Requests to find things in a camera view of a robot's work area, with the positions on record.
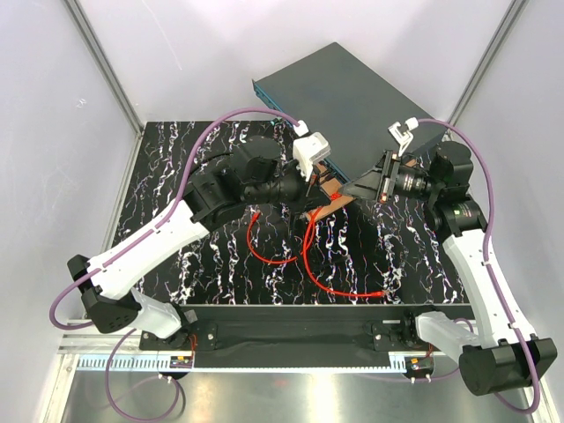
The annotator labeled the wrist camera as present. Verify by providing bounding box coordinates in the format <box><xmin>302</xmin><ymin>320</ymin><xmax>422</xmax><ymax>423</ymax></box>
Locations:
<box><xmin>293</xmin><ymin>132</ymin><xmax>330</xmax><ymax>182</ymax></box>
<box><xmin>388</xmin><ymin>117</ymin><xmax>419</xmax><ymax>157</ymax></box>

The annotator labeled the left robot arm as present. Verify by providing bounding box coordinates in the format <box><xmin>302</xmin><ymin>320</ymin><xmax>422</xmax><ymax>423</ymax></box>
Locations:
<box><xmin>68</xmin><ymin>132</ymin><xmax>330</xmax><ymax>349</ymax></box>

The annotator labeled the wooden board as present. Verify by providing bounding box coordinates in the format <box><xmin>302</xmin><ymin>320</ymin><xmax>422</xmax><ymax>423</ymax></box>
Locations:
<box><xmin>315</xmin><ymin>164</ymin><xmax>354</xmax><ymax>221</ymax></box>

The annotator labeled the black ethernet cable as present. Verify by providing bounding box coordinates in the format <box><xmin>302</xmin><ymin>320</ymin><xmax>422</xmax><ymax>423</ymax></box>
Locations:
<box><xmin>286</xmin><ymin>206</ymin><xmax>309</xmax><ymax>248</ymax></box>

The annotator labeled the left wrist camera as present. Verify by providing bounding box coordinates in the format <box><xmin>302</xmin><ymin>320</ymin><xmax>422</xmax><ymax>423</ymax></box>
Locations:
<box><xmin>293</xmin><ymin>132</ymin><xmax>330</xmax><ymax>182</ymax></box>

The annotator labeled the grey network switch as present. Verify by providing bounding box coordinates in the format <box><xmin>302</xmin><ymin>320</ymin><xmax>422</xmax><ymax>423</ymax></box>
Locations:
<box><xmin>253</xmin><ymin>42</ymin><xmax>429</xmax><ymax>182</ymax></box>

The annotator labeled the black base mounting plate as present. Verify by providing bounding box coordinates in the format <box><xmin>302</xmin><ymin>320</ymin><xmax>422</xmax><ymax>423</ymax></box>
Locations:
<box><xmin>141</xmin><ymin>304</ymin><xmax>474</xmax><ymax>352</ymax></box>

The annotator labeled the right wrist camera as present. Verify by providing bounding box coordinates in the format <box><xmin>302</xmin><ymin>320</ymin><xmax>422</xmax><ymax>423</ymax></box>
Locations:
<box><xmin>388</xmin><ymin>117</ymin><xmax>419</xmax><ymax>157</ymax></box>

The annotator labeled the aluminium frame rail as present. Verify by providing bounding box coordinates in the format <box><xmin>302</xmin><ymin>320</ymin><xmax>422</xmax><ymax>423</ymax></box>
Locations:
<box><xmin>58</xmin><ymin>333</ymin><xmax>443</xmax><ymax>378</ymax></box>

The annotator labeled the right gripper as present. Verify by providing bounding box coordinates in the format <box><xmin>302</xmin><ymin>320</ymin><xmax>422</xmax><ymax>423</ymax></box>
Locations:
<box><xmin>338</xmin><ymin>150</ymin><xmax>441</xmax><ymax>204</ymax></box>

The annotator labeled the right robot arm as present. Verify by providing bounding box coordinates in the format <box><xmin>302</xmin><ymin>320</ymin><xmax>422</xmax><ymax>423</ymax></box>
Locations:
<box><xmin>340</xmin><ymin>142</ymin><xmax>558</xmax><ymax>396</ymax></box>

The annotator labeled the red ethernet cable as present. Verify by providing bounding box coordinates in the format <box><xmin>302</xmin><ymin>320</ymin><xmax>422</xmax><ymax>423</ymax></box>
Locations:
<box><xmin>246</xmin><ymin>211</ymin><xmax>301</xmax><ymax>265</ymax></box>
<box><xmin>301</xmin><ymin>187</ymin><xmax>389</xmax><ymax>299</ymax></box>

